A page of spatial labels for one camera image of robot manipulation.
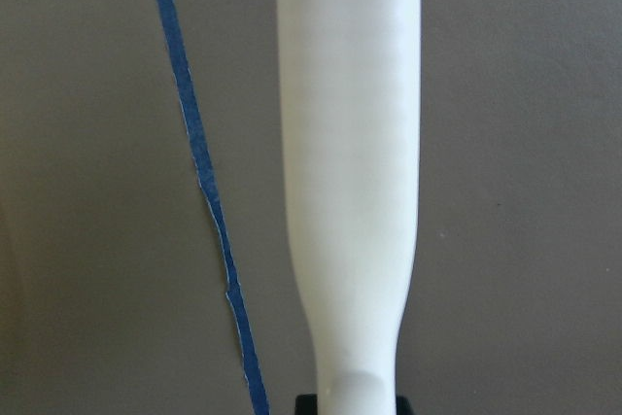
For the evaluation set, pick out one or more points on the beige hand brush black bristles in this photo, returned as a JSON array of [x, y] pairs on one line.
[[350, 109]]

